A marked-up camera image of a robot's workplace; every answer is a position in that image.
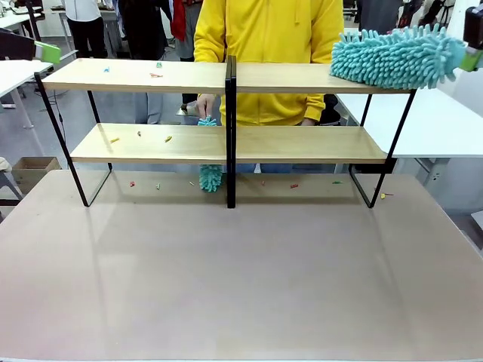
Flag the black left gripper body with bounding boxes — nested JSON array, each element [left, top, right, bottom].
[[0, 29, 37, 62]]

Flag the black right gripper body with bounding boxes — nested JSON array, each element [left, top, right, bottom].
[[463, 6, 483, 47]]

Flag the large teal chenille duster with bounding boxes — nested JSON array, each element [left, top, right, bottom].
[[329, 23, 468, 91]]

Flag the small teal chenille duster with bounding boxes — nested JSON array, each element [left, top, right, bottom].
[[196, 115, 224, 194]]

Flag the person's left forearm yellow sleeve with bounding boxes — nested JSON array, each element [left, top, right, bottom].
[[304, 93, 326, 123]]

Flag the person's right forearm yellow sleeve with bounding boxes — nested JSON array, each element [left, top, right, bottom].
[[193, 32, 228, 63]]

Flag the wooden shelf unit with clean boards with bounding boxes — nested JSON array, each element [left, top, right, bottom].
[[225, 55, 418, 210]]

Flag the person's right hand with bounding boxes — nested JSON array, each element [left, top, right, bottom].
[[195, 93, 217, 120]]

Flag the white desk with grey legs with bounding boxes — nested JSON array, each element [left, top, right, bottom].
[[0, 59, 54, 131]]

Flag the bystander in white top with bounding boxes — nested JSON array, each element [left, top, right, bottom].
[[62, 0, 109, 60]]

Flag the large white table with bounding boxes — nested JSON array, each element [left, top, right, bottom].
[[334, 87, 483, 186]]

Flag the bystander in dark clothes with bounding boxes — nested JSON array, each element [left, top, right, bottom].
[[117, 0, 169, 61]]

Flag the brown cardboard box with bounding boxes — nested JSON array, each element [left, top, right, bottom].
[[11, 156, 62, 195]]

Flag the grey chair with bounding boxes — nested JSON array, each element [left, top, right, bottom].
[[0, 155, 24, 223]]

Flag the red jacket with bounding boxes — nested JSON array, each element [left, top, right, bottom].
[[170, 0, 188, 43]]

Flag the wooden shelf unit with littered boards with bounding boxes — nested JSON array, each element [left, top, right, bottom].
[[33, 55, 232, 209]]

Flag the person in yellow hoodie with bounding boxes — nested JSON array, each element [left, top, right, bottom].
[[193, 0, 345, 174]]

